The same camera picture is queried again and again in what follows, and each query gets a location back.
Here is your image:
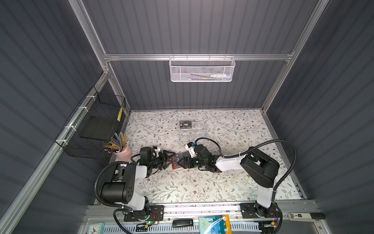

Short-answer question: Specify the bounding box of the black wire wall basket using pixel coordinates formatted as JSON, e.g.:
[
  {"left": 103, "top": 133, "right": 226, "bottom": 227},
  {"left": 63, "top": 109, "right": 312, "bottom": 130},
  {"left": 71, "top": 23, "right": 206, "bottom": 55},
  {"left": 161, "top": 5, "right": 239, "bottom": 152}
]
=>
[{"left": 55, "top": 88, "right": 126, "bottom": 160}]

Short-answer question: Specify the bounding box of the white marker in basket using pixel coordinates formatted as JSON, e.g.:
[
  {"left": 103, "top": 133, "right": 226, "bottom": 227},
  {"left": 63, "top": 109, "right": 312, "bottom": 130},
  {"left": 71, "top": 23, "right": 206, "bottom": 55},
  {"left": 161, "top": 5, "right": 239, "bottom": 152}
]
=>
[{"left": 189, "top": 74, "right": 232, "bottom": 81}]

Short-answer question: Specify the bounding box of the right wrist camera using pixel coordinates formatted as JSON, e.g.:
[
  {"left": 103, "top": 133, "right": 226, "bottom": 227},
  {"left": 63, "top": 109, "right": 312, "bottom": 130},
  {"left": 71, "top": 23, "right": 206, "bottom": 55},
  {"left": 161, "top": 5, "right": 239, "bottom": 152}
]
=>
[{"left": 185, "top": 142, "right": 211, "bottom": 159}]

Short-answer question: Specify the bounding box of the white mesh wall basket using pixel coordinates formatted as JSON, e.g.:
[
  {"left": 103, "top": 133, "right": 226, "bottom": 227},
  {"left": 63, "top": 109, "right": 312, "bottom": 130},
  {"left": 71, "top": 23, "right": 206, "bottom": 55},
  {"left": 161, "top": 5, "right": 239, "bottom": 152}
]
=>
[{"left": 168, "top": 55, "right": 236, "bottom": 82}]

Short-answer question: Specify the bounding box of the bundle of coloured pencils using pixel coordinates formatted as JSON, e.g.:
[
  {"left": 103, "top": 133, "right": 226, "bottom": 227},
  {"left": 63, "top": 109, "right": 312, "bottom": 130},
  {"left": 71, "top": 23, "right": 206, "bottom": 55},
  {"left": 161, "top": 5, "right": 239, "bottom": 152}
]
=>
[{"left": 103, "top": 132, "right": 128, "bottom": 153}]

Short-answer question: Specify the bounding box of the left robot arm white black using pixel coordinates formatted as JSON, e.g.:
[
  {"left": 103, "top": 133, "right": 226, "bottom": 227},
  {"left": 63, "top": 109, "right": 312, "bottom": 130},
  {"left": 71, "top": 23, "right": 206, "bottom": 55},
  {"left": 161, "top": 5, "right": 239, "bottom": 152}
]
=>
[{"left": 94, "top": 147, "right": 176, "bottom": 215}]

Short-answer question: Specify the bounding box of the small black device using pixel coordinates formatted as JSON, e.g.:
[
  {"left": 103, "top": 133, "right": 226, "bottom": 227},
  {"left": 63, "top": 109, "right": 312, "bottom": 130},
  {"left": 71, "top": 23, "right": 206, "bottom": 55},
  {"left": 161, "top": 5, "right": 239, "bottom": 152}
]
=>
[{"left": 172, "top": 219, "right": 194, "bottom": 228}]

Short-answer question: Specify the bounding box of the black VIP credit card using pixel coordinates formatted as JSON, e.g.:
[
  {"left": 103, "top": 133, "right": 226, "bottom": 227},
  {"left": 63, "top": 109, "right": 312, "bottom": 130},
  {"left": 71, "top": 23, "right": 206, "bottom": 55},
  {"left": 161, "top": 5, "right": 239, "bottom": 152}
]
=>
[{"left": 179, "top": 120, "right": 192, "bottom": 129}]

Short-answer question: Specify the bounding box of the clear acrylic organizer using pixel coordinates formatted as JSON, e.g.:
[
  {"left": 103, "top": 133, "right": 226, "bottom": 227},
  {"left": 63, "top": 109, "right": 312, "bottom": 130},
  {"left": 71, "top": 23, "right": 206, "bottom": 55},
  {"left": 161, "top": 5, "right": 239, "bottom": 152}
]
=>
[{"left": 177, "top": 120, "right": 208, "bottom": 144}]

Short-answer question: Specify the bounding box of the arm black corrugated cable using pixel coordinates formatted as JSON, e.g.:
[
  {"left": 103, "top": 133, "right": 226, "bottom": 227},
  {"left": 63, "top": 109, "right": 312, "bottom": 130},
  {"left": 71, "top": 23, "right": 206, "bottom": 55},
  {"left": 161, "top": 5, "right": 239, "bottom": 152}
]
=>
[
  {"left": 94, "top": 153, "right": 141, "bottom": 234},
  {"left": 194, "top": 136, "right": 298, "bottom": 202}
]

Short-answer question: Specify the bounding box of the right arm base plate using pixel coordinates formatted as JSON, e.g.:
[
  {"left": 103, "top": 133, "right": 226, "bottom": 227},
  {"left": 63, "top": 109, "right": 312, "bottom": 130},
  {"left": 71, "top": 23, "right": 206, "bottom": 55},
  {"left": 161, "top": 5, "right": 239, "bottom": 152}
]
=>
[{"left": 240, "top": 202, "right": 282, "bottom": 218}]

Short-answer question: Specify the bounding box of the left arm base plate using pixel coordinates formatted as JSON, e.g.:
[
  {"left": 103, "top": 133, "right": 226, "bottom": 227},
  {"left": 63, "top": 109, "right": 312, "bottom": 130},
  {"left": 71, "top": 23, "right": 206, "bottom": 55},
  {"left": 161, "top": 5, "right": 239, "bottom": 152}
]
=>
[{"left": 124, "top": 205, "right": 165, "bottom": 222}]

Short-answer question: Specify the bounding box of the yellow marker in basket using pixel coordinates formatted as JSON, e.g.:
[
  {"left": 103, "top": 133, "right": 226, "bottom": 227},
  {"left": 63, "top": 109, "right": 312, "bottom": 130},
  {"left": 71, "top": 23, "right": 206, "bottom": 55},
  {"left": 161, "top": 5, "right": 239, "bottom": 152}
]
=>
[{"left": 117, "top": 107, "right": 123, "bottom": 121}]

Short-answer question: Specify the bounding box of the teal alarm clock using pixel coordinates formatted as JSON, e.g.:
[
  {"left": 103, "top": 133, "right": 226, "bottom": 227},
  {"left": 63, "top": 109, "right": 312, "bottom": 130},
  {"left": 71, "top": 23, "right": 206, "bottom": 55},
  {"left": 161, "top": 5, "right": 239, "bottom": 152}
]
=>
[{"left": 86, "top": 223, "right": 105, "bottom": 234}]

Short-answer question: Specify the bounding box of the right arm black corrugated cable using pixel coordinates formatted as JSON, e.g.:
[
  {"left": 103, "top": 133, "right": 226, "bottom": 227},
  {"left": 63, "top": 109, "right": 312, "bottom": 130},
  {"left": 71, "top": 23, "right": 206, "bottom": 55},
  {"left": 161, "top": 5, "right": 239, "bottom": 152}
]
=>
[{"left": 194, "top": 136, "right": 298, "bottom": 202}]

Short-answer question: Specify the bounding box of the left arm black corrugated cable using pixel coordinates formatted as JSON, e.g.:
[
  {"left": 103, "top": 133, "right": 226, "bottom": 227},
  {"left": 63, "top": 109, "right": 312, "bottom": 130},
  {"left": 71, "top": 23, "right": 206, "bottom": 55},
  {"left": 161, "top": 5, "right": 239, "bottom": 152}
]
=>
[{"left": 94, "top": 153, "right": 141, "bottom": 234}]

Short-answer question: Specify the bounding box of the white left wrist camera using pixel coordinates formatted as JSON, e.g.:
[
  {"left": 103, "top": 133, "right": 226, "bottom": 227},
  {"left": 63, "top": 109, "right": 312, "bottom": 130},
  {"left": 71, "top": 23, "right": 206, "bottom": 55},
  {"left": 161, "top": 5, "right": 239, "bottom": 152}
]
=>
[{"left": 153, "top": 146, "right": 161, "bottom": 156}]

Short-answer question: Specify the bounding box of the black notebook in basket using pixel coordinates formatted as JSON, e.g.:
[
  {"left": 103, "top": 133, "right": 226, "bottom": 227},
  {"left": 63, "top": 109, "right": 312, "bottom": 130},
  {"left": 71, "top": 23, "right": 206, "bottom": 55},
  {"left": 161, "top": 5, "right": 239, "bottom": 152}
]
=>
[{"left": 80, "top": 116, "right": 117, "bottom": 140}]

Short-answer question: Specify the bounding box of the colourful picture book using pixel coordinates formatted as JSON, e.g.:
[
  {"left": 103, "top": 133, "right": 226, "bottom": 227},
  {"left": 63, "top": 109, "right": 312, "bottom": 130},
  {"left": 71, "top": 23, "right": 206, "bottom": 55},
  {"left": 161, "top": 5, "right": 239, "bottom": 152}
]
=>
[{"left": 199, "top": 215, "right": 232, "bottom": 234}]

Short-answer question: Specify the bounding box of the red leather card holder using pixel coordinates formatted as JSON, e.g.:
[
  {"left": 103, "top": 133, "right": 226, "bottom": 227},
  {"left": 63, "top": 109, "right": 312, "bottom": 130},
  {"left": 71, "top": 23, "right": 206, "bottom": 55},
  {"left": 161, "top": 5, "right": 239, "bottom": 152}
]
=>
[{"left": 172, "top": 151, "right": 191, "bottom": 170}]

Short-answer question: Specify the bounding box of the pink pencil cup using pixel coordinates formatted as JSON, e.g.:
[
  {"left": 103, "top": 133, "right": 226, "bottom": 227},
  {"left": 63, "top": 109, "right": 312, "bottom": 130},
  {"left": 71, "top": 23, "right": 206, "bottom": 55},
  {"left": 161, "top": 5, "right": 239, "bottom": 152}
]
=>
[{"left": 114, "top": 145, "right": 133, "bottom": 161}]

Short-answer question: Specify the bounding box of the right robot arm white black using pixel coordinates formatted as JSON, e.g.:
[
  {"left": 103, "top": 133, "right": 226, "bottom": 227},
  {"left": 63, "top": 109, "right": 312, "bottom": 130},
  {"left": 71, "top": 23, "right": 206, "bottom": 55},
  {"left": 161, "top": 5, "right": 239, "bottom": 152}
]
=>
[{"left": 178, "top": 143, "right": 280, "bottom": 210}]

